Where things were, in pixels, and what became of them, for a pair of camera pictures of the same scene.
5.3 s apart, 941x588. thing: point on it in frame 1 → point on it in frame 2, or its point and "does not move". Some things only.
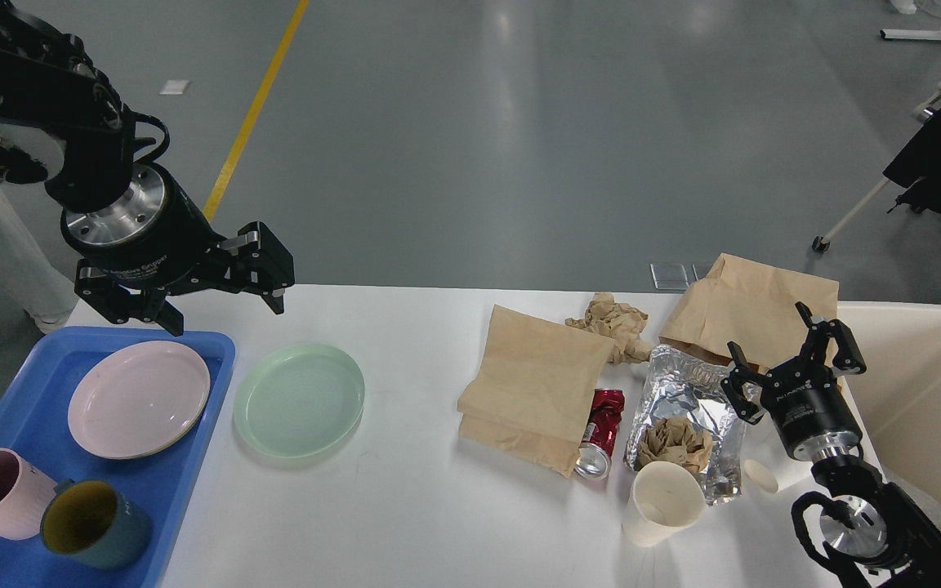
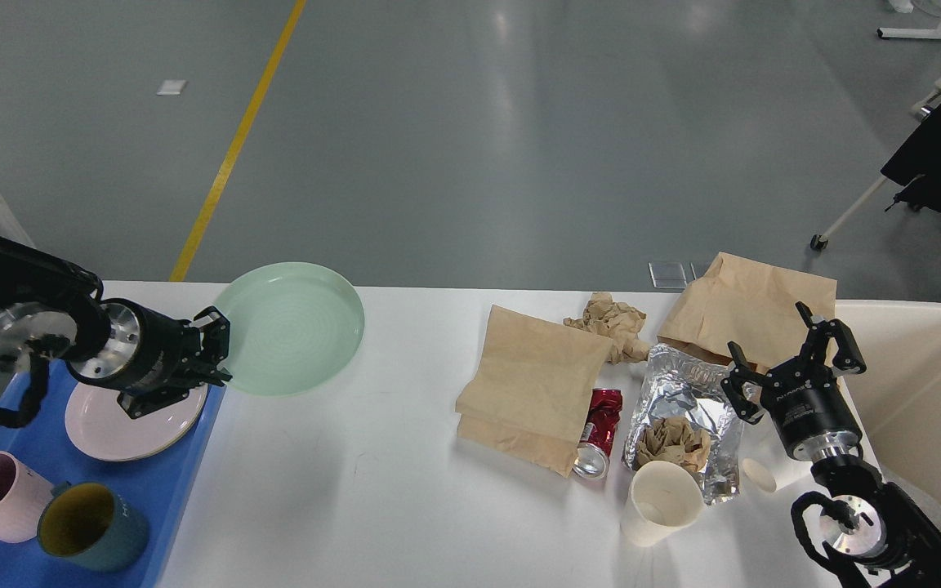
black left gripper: (157, 235) → (153, 360)
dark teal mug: (91, 523) does not move
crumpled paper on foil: (673, 439) does not move
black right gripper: (812, 412) does not move
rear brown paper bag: (738, 300) does not move
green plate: (299, 400) → (295, 327)
